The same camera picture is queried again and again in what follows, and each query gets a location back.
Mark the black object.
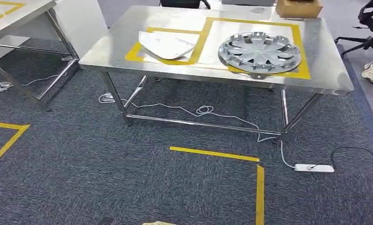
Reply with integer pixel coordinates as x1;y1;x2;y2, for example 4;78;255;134
160;0;212;9

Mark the white board panel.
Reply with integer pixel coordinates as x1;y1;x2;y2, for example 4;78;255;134
53;0;109;60

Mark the long white cable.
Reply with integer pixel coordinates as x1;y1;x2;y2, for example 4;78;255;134
112;98;297;170

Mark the yellow tape on table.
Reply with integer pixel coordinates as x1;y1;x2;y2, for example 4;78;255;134
0;0;26;26

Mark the silver wheel hubcap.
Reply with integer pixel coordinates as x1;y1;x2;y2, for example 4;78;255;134
218;32;302;75

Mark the white power adapter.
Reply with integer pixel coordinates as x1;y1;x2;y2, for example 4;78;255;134
98;92;116;104

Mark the white curved plastic car part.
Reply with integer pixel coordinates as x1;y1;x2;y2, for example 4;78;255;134
139;30;196;60

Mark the black office chair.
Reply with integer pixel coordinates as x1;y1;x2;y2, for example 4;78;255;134
334;0;373;59

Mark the white power strip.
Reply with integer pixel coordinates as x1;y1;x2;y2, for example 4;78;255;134
294;164;335;173

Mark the black cable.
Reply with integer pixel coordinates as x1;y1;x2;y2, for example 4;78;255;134
310;146;373;170

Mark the yellow floor tape strip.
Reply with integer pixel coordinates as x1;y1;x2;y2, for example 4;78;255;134
0;121;30;172
169;146;261;163
255;165;265;225

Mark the steel table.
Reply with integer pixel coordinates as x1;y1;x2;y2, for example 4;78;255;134
79;4;355;145
0;0;80;113

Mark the cardboard box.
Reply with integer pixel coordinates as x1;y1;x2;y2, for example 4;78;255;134
275;0;324;19

